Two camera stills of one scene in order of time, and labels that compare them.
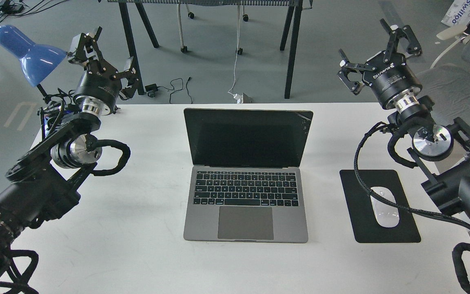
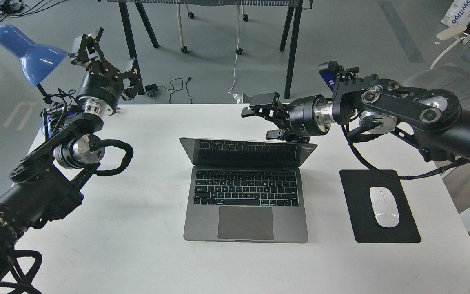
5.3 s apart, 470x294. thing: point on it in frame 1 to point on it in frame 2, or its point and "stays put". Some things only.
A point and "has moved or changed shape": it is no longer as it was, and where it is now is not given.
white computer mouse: [386, 215] stays put
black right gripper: [396, 85] to [312, 116]
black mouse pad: [366, 227] stays put
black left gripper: [99, 89] stays put
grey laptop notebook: [247, 184] has moved or changed shape
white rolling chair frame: [191, 15] stays put
